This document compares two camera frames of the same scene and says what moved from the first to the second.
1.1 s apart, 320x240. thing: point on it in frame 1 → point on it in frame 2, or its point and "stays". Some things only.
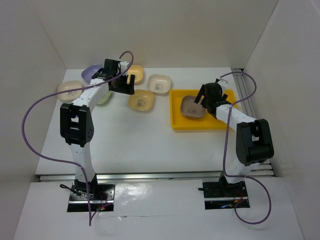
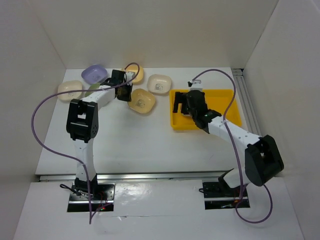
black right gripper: (201, 92) → (180, 98)
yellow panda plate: (137, 70) stays
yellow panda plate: (141, 100) stays
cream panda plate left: (68, 85) stays
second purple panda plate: (89, 71) stays
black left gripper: (126, 88) → (127, 98)
